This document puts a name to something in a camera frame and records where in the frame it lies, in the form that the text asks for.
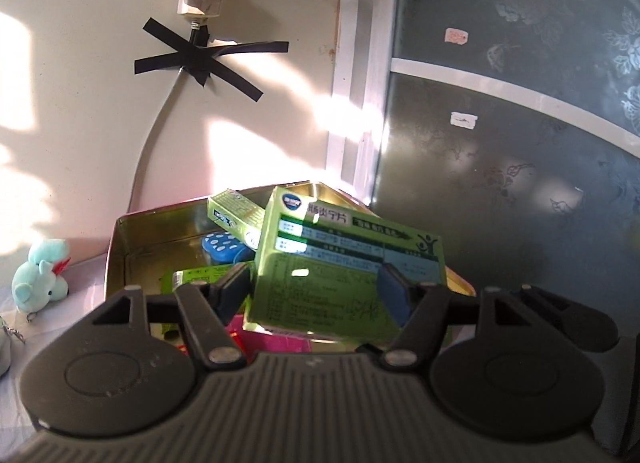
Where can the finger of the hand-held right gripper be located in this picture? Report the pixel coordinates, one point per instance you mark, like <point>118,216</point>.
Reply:
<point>575,318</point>

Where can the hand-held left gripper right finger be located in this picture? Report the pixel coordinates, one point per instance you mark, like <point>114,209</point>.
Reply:
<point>395,295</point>

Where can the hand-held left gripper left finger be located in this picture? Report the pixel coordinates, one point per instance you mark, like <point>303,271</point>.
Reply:
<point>234,289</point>

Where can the green snack packet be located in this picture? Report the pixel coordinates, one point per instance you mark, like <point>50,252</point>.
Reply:
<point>200,275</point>

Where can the blue polka dot bow headband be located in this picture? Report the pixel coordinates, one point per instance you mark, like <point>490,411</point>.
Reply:
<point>220,245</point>

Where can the green medicine box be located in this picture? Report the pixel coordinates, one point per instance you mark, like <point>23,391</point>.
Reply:
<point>325,293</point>

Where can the magenta embossed wallet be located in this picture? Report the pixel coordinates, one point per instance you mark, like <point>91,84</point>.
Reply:
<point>280,344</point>

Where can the long green box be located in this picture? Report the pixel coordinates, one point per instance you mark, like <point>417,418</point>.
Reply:
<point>235,213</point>

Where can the metal tin box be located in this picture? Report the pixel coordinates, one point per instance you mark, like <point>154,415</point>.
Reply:
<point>165,235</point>

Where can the white sticker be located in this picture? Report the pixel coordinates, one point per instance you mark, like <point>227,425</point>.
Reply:
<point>463,120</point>

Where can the teal plush toy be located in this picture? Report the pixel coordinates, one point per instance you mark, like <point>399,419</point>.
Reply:
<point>40,283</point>

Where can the black tape cross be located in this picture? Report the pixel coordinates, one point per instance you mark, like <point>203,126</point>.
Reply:
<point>200,58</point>

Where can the pink sticker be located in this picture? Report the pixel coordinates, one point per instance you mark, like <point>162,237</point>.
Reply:
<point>457,36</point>

